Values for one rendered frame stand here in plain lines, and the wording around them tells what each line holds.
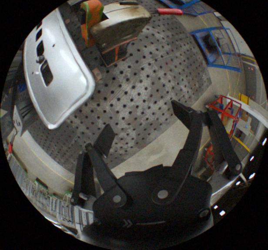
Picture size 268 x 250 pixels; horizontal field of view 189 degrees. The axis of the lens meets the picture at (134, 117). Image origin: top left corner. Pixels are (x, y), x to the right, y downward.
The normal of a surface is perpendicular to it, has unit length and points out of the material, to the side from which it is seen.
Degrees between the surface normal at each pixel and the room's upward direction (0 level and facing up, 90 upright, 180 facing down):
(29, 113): 90
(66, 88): 0
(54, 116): 0
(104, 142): 77
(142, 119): 0
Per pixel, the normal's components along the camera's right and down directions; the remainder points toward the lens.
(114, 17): 0.22, 0.38
